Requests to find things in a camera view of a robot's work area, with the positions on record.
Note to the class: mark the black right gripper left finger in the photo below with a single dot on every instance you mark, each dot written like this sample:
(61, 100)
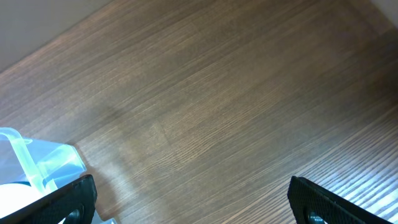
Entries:
(73, 203)

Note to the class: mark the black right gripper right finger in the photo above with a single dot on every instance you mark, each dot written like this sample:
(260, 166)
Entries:
(311, 203)

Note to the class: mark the clear plastic storage container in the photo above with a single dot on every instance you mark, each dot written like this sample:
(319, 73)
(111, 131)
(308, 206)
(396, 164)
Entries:
(47, 166)

